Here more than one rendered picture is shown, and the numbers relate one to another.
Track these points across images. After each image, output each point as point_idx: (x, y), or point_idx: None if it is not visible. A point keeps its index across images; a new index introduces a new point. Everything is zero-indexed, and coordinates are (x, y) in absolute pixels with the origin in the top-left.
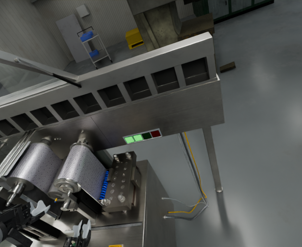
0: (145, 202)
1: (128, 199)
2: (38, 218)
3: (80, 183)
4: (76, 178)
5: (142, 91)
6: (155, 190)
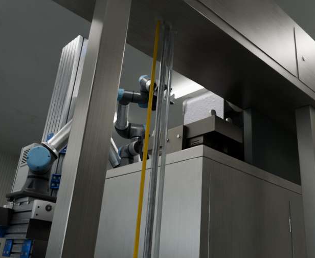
0: (139, 163)
1: (149, 138)
2: (155, 95)
3: (186, 109)
4: (188, 102)
5: None
6: (167, 210)
